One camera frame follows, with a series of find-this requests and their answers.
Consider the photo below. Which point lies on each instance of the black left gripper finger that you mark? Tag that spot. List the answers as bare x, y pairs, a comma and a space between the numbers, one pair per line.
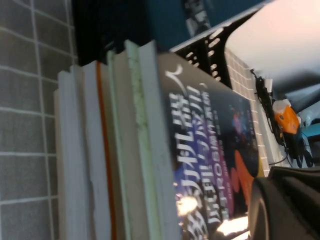
287, 212

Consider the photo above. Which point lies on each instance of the dark glossy robotics book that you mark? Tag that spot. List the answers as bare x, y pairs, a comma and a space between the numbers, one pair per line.
200, 150

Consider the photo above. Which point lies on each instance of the pale green mechanisms book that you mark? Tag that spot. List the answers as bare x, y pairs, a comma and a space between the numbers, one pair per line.
136, 120

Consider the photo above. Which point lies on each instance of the black perforated book stand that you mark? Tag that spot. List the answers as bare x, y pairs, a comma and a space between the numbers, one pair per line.
197, 53

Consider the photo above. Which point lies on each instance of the orange-edged book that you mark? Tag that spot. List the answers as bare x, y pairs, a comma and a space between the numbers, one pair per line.
91, 130

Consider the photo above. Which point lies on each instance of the plain white-paged book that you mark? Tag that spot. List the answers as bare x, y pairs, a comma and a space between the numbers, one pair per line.
70, 150

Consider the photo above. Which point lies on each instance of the orange and white object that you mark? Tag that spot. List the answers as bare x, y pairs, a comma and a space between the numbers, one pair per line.
287, 117

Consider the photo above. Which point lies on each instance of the gray grid tablecloth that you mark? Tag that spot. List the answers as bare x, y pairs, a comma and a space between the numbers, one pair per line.
25, 125

